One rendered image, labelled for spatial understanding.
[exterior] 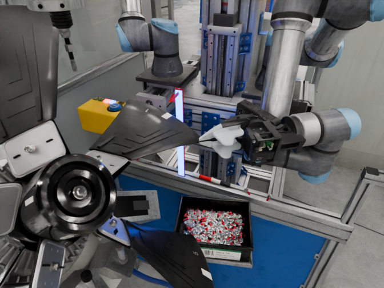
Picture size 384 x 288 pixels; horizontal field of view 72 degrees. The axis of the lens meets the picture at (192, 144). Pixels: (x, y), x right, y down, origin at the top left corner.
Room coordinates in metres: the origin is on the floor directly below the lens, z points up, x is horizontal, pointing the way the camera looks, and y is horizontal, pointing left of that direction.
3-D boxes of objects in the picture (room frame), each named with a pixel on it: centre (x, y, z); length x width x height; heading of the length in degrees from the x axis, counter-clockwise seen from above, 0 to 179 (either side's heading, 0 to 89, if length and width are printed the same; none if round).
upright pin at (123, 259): (0.34, 0.16, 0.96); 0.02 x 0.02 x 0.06
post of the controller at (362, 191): (0.51, -0.46, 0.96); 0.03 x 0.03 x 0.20; 67
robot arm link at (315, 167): (0.53, -0.30, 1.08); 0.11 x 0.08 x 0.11; 73
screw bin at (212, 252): (0.49, -0.06, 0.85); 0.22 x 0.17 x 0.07; 83
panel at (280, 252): (0.67, -0.06, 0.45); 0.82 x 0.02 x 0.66; 67
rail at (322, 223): (0.67, -0.06, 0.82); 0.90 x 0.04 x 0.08; 67
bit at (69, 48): (0.38, 0.17, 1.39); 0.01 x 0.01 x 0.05
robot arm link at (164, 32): (1.24, 0.12, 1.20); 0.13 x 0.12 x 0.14; 101
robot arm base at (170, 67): (1.24, 0.12, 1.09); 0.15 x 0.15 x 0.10
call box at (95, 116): (0.83, 0.30, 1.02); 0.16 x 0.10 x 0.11; 67
